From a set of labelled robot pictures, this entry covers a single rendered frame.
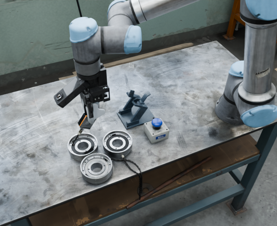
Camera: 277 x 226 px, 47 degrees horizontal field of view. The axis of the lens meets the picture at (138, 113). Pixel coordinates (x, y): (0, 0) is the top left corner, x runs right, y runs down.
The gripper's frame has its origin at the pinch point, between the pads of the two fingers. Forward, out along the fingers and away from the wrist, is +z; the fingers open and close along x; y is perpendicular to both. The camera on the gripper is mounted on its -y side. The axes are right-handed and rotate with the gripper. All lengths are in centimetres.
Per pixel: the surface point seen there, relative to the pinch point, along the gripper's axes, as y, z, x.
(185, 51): 63, 13, 38
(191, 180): 37, 39, -16
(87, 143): -1.9, 10.5, -1.4
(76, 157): -7.1, 10.1, -6.1
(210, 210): 62, 93, -10
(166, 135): 25.9, 10.9, -9.4
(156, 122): 23.2, 5.8, -6.6
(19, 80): -17, 90, 155
